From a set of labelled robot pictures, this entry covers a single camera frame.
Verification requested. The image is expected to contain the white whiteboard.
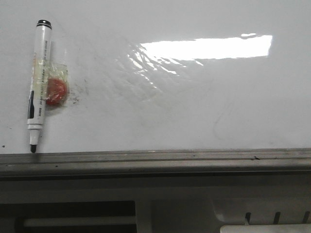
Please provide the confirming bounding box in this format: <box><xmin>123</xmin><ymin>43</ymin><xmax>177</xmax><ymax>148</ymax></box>
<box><xmin>0</xmin><ymin>0</ymin><xmax>311</xmax><ymax>153</ymax></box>

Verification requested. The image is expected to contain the grey aluminium whiteboard frame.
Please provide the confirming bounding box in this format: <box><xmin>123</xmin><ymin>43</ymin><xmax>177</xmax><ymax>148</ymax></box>
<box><xmin>0</xmin><ymin>148</ymin><xmax>311</xmax><ymax>180</ymax></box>

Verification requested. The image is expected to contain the white black whiteboard marker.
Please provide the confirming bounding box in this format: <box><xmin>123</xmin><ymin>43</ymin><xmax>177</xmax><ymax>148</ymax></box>
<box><xmin>27</xmin><ymin>19</ymin><xmax>52</xmax><ymax>153</ymax></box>

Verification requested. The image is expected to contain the red round magnet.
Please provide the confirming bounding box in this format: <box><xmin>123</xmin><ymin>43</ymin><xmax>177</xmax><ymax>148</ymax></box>
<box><xmin>46</xmin><ymin>78</ymin><xmax>67</xmax><ymax>106</ymax></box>

